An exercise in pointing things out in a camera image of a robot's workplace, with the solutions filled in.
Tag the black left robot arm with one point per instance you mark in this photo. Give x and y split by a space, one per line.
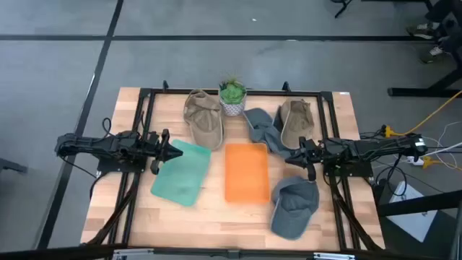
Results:
90 144

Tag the potted green succulent plant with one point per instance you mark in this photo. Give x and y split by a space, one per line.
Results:
232 95

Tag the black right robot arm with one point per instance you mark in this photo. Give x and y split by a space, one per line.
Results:
361 148

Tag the person's leg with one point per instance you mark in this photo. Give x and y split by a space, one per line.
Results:
445 21

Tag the orange translucent plastic bin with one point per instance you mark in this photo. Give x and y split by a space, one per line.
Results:
247 173

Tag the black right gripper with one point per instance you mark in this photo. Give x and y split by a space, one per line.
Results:
313 155

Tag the grey baseball cap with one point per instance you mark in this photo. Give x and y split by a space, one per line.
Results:
261 130
294 206

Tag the black crossbar silver brackets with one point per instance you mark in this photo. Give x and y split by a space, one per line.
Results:
72 252

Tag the black aluminium table frame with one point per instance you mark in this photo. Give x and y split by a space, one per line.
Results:
307 93

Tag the black metal beam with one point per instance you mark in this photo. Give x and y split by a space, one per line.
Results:
418 204

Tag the white box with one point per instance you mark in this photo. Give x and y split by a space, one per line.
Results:
411 216

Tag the teal translucent plastic bin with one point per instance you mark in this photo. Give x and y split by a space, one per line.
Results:
180 177

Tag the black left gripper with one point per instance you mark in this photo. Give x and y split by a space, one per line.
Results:
157 148

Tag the black desk frame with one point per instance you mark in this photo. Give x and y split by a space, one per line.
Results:
415 92

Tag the black chair leg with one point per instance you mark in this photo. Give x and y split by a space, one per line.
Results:
341 8

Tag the tan baseball cap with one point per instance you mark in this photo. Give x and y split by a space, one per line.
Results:
204 119
296 122

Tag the grey furniture foot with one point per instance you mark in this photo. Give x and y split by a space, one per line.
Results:
11 166

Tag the person's shoe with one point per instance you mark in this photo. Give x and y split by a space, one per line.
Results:
420 31
433 55

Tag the white power strip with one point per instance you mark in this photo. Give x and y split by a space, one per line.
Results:
415 160

